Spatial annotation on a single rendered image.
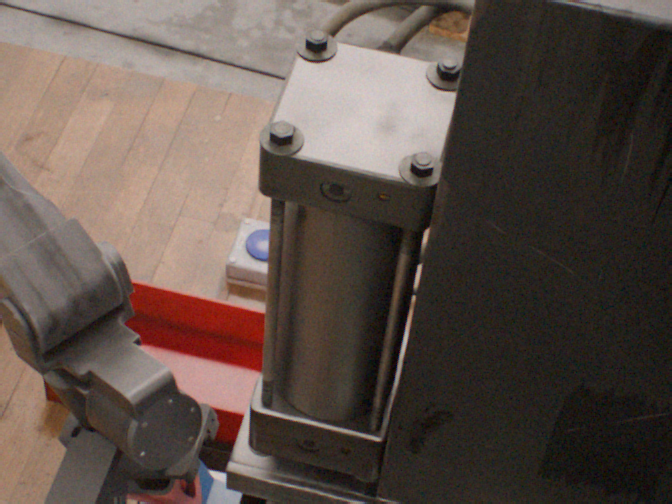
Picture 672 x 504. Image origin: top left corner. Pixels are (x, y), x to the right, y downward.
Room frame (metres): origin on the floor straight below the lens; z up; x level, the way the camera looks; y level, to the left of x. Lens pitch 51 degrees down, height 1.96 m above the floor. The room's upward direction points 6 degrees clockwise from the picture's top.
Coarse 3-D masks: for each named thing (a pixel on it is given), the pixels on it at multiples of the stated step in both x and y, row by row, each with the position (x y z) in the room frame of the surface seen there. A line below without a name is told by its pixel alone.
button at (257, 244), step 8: (256, 232) 0.86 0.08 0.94; (264, 232) 0.86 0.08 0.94; (248, 240) 0.85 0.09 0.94; (256, 240) 0.85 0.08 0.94; (264, 240) 0.85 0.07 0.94; (248, 248) 0.84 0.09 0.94; (256, 248) 0.84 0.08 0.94; (264, 248) 0.84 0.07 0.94; (256, 256) 0.83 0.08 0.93; (264, 256) 0.83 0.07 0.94
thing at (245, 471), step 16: (240, 432) 0.47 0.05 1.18; (240, 448) 0.46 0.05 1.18; (240, 464) 0.44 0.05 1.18; (256, 464) 0.45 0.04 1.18; (272, 464) 0.45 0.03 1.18; (288, 464) 0.45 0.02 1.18; (304, 464) 0.45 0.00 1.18; (240, 480) 0.44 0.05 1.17; (256, 480) 0.43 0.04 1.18; (272, 480) 0.43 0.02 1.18; (288, 480) 0.44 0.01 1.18; (304, 480) 0.44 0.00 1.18; (320, 480) 0.44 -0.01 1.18; (336, 480) 0.44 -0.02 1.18; (352, 480) 0.44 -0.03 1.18; (256, 496) 0.44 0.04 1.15; (272, 496) 0.43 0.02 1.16; (288, 496) 0.43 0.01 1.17; (304, 496) 0.43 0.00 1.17; (320, 496) 0.43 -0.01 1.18; (336, 496) 0.43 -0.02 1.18; (352, 496) 0.43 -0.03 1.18; (368, 496) 0.43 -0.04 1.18
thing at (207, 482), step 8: (200, 472) 0.53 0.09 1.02; (208, 472) 0.53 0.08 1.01; (200, 480) 0.52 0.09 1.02; (208, 480) 0.53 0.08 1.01; (216, 480) 0.53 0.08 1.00; (208, 488) 0.52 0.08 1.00; (216, 488) 0.52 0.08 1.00; (224, 488) 0.52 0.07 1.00; (208, 496) 0.51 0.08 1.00; (216, 496) 0.52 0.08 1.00; (224, 496) 0.52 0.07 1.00; (232, 496) 0.52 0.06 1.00; (240, 496) 0.52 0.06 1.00
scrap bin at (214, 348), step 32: (160, 288) 0.75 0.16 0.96; (128, 320) 0.75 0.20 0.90; (160, 320) 0.75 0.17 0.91; (192, 320) 0.75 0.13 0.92; (224, 320) 0.74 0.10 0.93; (256, 320) 0.74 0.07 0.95; (160, 352) 0.72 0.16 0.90; (192, 352) 0.72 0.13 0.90; (224, 352) 0.72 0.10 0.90; (256, 352) 0.73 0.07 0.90; (192, 384) 0.68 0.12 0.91; (224, 384) 0.69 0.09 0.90; (224, 416) 0.62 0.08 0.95
